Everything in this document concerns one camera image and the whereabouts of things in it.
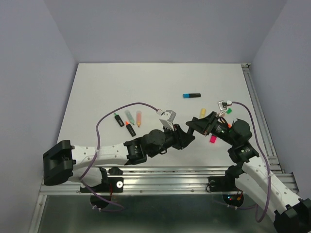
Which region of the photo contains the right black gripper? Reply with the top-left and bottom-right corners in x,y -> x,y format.
186,110 -> 237,146

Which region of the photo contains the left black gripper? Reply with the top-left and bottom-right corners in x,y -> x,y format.
147,121 -> 194,157

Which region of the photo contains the orange highlighter black body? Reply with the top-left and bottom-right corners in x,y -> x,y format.
125,121 -> 136,137

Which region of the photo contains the orange pastel highlighter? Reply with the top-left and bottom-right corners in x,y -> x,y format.
136,111 -> 142,127

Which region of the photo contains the mint pastel highlighter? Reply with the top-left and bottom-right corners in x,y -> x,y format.
124,110 -> 135,125

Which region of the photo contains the green highlighter black body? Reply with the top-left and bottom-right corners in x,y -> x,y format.
114,113 -> 124,127

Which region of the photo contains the purple highlighter black body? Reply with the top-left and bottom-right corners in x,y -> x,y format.
187,127 -> 194,136

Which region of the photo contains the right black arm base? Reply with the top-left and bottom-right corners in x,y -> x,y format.
206,166 -> 255,210

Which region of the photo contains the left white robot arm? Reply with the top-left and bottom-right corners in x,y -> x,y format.
43,124 -> 195,191

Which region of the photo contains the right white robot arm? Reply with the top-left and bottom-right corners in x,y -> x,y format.
186,112 -> 311,233

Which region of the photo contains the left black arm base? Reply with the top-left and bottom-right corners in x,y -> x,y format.
80,167 -> 124,212

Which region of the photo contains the yellow pastel highlighter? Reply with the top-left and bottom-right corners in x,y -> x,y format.
199,108 -> 206,119

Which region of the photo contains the pink highlighter black body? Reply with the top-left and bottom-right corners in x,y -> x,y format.
209,135 -> 217,144

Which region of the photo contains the blue highlighter black body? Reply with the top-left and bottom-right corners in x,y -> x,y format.
183,93 -> 201,99

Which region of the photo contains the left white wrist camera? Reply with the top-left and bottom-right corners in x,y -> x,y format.
159,110 -> 176,131

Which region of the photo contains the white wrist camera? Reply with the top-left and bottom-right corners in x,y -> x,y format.
217,100 -> 232,117
159,110 -> 176,131

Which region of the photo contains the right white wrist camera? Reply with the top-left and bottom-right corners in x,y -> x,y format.
217,100 -> 232,117

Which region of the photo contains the aluminium right side rail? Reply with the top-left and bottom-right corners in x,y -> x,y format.
241,63 -> 285,173

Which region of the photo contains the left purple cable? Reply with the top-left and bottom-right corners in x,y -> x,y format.
79,101 -> 163,212

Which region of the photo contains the purple cable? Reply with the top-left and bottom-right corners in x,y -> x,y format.
79,101 -> 163,212
230,100 -> 272,223

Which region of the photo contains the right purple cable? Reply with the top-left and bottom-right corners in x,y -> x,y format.
230,100 -> 272,223

